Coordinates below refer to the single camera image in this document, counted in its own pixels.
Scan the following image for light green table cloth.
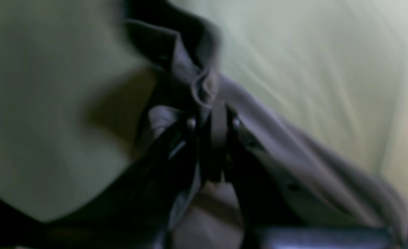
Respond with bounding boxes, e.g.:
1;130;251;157
0;0;408;221

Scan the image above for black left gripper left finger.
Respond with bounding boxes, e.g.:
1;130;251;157
45;116;201;249

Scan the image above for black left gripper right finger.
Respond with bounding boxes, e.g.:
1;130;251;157
205;102;394;249

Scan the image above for grey t-shirt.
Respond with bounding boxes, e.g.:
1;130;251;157
124;0;408;249

